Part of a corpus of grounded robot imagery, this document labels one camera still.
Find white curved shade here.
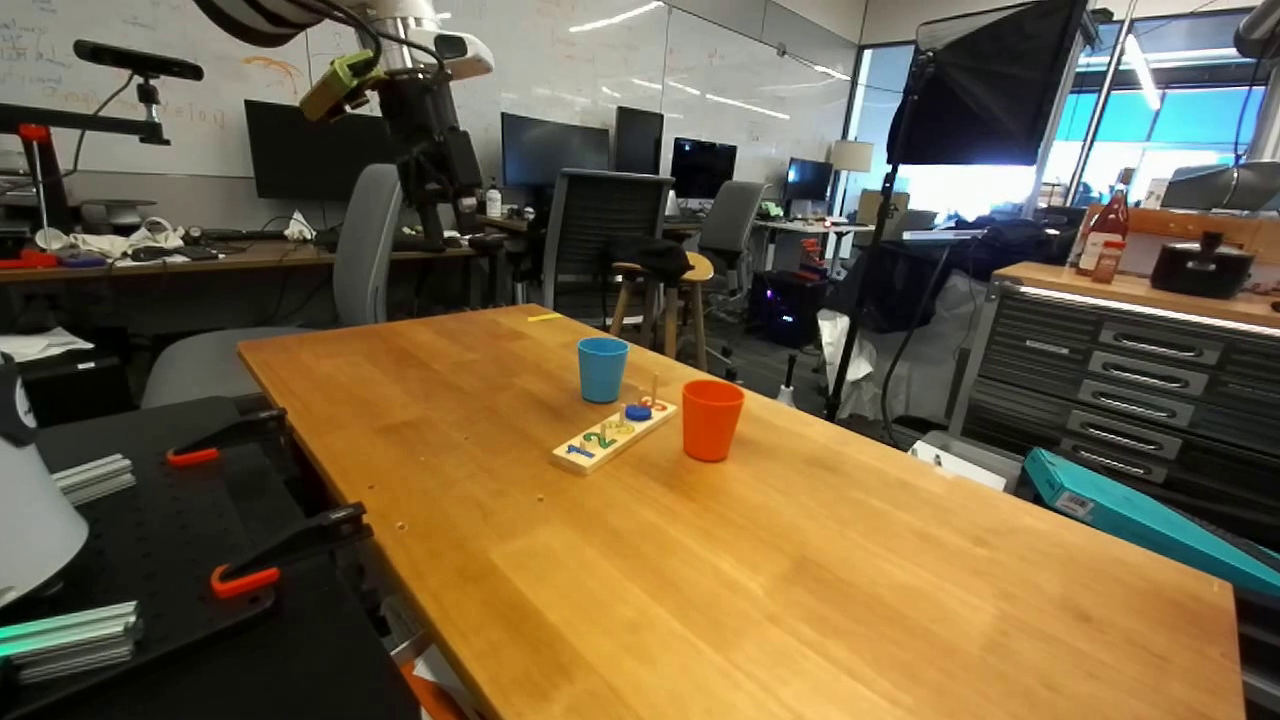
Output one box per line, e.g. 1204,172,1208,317
0,437,91,610

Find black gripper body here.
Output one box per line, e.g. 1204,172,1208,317
375,63,487,207

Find white number puzzle board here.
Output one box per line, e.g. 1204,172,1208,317
549,397,679,478

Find wooden office desk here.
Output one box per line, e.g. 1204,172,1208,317
0,233,518,340

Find black stereo camera bar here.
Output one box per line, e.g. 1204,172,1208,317
70,37,209,84

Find teal plastic case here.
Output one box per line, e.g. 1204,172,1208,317
1019,443,1280,607

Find grey drawer cabinet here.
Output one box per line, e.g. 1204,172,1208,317
948,259,1280,536

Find red bottle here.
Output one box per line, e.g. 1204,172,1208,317
1073,183,1136,286

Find grey office chair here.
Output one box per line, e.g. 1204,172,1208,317
135,161,408,412

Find light grey swivel chair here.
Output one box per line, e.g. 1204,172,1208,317
693,174,770,304

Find green tinted extrusion bars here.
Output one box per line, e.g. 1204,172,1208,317
0,595,144,689

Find large black monitor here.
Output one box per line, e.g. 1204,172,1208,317
241,97,402,207

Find blue plastic cup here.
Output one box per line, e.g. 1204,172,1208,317
572,332,632,406

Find narrow black monitor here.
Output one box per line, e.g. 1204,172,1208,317
612,105,670,180

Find orange black bar clamp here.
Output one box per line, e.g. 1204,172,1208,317
203,500,372,603
165,404,289,473

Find black base board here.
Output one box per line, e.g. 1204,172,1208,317
0,392,426,720

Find white table lamp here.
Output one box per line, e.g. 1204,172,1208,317
825,134,877,215

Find wide black monitor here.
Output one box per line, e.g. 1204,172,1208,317
498,109,616,192

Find orange plastic cup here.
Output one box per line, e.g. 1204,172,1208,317
679,374,750,468

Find aluminium extrusion bars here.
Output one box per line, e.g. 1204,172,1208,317
46,447,139,510

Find black mesh office chair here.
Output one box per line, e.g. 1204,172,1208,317
540,162,676,323

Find black light stand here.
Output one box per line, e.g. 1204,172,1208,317
820,161,906,423

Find wooden stool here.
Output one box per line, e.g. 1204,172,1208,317
606,243,720,374

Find small black monitor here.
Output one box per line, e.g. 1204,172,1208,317
670,133,741,202

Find black softbox light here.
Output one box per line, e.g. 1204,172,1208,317
885,0,1093,167

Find blue lit monitor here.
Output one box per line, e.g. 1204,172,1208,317
781,157,839,207

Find black device on cabinet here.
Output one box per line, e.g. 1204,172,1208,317
1150,228,1256,304

